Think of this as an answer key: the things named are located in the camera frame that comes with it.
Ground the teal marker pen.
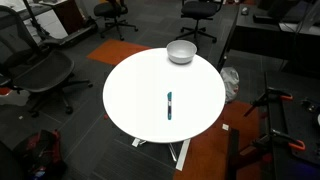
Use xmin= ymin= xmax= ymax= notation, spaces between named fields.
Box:
xmin=166 ymin=91 xmax=174 ymax=121

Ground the white round bowl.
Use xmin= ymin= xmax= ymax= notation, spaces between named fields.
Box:
xmin=165 ymin=39 xmax=198 ymax=65

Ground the white table base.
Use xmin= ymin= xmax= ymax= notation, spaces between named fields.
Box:
xmin=131 ymin=137 xmax=192 ymax=172

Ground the white plastic bag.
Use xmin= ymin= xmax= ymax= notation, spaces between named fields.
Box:
xmin=219 ymin=66 xmax=241 ymax=104

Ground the black kick scooter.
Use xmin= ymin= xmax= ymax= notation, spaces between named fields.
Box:
xmin=21 ymin=0 xmax=99 ymax=48

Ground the black desk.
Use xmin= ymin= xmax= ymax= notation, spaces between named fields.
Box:
xmin=216 ymin=0 xmax=320 ymax=78

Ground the black mesh office chair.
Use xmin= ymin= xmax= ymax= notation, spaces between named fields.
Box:
xmin=0 ymin=4 xmax=94 ymax=118

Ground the black flat desk device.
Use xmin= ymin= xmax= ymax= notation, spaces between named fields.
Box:
xmin=252 ymin=13 xmax=282 ymax=25

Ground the white desk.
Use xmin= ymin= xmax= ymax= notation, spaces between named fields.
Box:
xmin=0 ymin=0 xmax=84 ymax=41

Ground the red and black backpack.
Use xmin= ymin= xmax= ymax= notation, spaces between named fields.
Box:
xmin=13 ymin=129 xmax=68 ymax=180

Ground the black robot table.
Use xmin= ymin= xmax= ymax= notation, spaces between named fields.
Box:
xmin=264 ymin=71 xmax=320 ymax=180

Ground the black upright post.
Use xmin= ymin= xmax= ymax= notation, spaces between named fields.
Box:
xmin=226 ymin=128 xmax=241 ymax=180

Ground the orange handled black clamp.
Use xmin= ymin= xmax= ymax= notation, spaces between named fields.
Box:
xmin=243 ymin=87 xmax=295 ymax=118
xmin=251 ymin=128 xmax=307 ymax=158

